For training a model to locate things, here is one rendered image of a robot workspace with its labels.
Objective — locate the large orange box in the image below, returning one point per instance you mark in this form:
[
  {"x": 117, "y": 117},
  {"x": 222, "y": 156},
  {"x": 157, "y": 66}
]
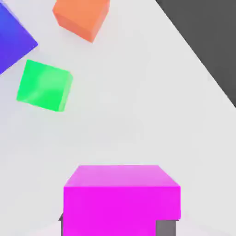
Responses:
[{"x": 81, "y": 16}]

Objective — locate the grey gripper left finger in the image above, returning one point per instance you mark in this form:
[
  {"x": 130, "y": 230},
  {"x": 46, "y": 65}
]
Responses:
[{"x": 61, "y": 225}]

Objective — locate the small magenta cube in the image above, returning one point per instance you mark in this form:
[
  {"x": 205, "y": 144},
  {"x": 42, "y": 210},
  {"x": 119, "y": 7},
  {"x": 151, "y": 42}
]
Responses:
[{"x": 121, "y": 204}]

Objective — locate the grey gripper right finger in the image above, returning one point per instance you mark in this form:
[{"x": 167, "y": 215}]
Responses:
[{"x": 166, "y": 228}]

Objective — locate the large blue box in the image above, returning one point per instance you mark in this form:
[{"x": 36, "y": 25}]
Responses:
[{"x": 11, "y": 38}]

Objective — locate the small green cube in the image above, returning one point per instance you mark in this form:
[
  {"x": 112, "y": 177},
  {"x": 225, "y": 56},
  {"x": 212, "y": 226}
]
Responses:
[{"x": 43, "y": 84}]

